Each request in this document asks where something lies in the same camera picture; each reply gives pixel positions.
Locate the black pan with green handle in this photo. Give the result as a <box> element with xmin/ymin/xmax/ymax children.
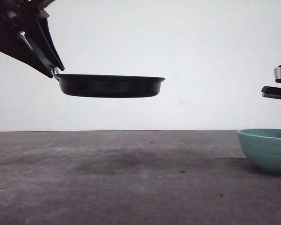
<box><xmin>49</xmin><ymin>65</ymin><xmax>165</xmax><ymax>98</ymax></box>

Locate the teal ceramic bowl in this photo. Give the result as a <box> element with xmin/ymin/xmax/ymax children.
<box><xmin>237</xmin><ymin>128</ymin><xmax>281</xmax><ymax>174</ymax></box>

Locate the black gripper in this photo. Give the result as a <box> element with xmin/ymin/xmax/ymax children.
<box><xmin>0</xmin><ymin>0</ymin><xmax>65</xmax><ymax>78</ymax></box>

